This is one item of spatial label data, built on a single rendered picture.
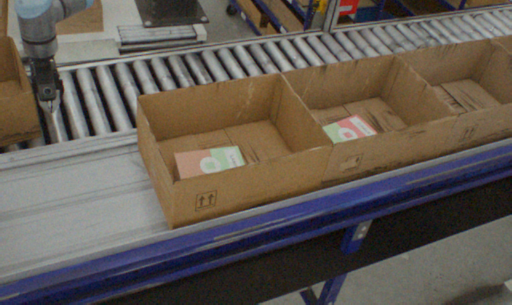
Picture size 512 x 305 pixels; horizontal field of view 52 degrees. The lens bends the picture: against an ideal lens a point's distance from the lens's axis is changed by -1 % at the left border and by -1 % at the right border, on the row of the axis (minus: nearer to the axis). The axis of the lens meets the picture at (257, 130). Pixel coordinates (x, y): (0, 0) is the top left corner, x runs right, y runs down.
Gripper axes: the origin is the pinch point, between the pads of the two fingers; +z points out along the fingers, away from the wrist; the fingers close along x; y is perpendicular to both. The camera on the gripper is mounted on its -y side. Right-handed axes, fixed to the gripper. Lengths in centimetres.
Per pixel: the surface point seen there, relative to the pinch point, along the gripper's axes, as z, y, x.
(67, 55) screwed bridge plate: 5.0, 34.1, -10.1
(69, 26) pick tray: 1.9, 47.3, -13.3
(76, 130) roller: 5.6, -3.9, -6.0
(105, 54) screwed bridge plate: 5.0, 31.9, -22.7
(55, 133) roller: 5.4, -3.8, 0.0
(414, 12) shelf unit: 46, 91, -224
